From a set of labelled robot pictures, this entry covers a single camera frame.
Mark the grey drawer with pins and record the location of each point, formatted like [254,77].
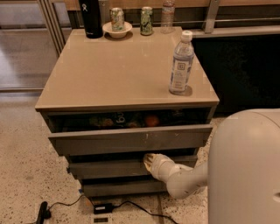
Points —
[105,187]
[107,141]
[109,169]

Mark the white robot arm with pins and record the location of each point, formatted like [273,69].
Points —
[242,173]

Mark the grey top drawer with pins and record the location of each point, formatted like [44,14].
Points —
[107,141]

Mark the clear water bottle white cap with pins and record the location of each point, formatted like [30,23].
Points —
[182,63]

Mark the dark snack bag in drawer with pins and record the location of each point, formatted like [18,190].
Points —
[116,120]

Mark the green drink can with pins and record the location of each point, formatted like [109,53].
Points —
[146,21]

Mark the clear plastic bottle back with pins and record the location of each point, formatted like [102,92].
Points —
[167,16]

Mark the white ceramic bowl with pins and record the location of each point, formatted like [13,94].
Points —
[107,28]

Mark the orange fruit in drawer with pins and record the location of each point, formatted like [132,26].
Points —
[151,121]

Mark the grey drawer cabinet beige top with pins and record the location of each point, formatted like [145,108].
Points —
[132,74]

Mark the black insulated flask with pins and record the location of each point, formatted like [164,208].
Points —
[91,16]

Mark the green can in bowl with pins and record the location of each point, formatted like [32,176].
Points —
[117,19]

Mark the grey bottom drawer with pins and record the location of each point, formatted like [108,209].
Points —
[105,187]

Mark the black plug on floor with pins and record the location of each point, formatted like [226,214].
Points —
[43,213]

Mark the metal railing post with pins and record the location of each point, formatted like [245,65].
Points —
[212,10]

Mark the black power adapter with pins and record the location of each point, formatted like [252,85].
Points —
[103,208]

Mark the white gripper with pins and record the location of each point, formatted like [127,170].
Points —
[157,165]

